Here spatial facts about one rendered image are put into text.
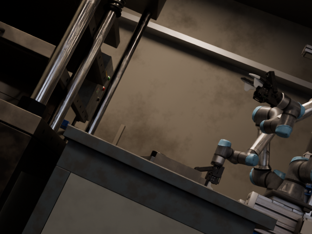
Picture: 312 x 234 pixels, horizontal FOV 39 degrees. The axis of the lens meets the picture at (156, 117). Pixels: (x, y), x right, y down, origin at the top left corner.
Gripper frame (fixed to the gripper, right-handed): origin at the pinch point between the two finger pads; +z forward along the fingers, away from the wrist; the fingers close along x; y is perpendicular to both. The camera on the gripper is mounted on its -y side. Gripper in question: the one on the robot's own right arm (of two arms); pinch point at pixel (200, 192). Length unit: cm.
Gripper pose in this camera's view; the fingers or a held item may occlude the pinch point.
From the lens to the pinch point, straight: 265.4
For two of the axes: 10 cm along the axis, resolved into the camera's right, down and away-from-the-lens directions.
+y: 9.1, 4.1, -0.5
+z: -4.1, 8.9, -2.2
